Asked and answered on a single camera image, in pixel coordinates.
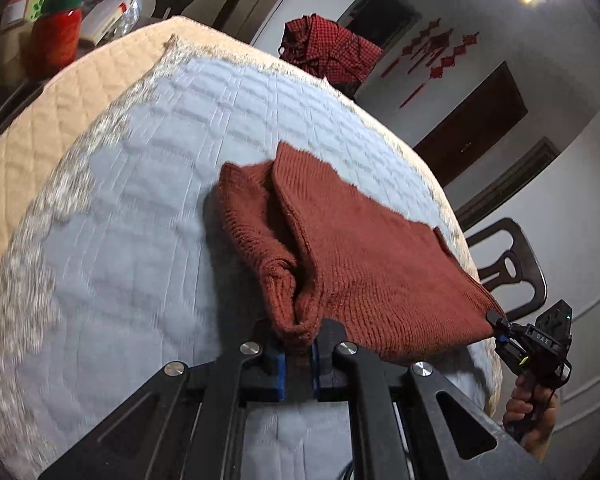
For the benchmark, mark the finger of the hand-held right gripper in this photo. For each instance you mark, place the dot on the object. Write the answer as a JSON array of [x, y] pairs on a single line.
[[504, 342], [496, 319]]

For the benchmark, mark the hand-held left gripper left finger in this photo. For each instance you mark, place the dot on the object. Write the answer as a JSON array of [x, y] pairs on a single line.
[[279, 370]]

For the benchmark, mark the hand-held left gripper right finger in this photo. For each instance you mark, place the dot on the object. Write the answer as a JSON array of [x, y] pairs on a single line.
[[315, 370]]

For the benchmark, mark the rust brown knitted sweater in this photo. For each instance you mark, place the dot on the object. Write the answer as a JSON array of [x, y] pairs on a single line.
[[370, 270]]

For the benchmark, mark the person's right hand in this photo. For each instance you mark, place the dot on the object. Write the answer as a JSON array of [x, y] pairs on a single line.
[[517, 405]]

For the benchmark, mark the grey framed door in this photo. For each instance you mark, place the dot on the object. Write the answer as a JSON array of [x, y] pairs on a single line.
[[510, 180]]

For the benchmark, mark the brown wooden door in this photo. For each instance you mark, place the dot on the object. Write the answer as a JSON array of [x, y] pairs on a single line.
[[472, 120]]

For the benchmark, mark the blue beige quilted table cover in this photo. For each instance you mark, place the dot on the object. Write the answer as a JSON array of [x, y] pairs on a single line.
[[130, 210]]

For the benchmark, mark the red plaid shirt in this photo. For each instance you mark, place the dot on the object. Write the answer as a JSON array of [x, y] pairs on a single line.
[[330, 50]]

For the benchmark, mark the dark framed window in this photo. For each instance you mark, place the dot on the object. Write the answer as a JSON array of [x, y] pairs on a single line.
[[380, 12]]

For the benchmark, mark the white cardboard box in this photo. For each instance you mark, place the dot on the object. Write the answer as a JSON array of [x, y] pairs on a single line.
[[110, 15]]

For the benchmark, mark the red reindeer thermos bottle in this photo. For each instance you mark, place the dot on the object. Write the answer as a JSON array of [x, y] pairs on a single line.
[[55, 35]]

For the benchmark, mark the red knot wall decoration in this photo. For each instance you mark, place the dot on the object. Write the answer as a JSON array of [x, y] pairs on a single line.
[[442, 67], [395, 62], [425, 40]]

